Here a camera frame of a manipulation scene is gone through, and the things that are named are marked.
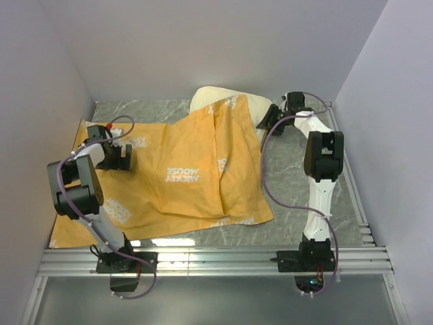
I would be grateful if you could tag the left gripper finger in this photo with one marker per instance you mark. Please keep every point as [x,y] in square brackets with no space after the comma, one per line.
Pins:
[122,163]
[127,151]

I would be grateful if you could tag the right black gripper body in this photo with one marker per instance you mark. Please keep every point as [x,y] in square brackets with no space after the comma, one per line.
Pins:
[281,116]

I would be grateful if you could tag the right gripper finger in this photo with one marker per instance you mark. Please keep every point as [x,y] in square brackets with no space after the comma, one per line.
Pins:
[270,118]
[278,131]

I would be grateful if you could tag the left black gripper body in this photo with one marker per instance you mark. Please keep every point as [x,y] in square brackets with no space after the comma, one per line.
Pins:
[108,163]

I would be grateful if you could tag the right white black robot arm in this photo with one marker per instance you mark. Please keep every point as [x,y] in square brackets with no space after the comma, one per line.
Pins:
[323,164]

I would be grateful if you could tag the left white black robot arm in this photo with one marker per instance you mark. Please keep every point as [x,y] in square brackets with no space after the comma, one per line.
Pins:
[77,193]

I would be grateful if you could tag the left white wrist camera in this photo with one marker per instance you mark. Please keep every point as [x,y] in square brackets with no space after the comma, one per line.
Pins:
[115,135]

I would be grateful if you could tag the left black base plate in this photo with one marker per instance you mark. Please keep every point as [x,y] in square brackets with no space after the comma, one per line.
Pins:
[112,263]

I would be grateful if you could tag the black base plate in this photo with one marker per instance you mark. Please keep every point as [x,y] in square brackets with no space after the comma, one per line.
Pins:
[295,261]
[112,263]

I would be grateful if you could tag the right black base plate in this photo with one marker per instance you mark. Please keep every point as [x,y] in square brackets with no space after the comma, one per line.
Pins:
[295,261]

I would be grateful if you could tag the aluminium mounting rail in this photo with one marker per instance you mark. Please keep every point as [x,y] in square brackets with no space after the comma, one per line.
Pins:
[213,261]

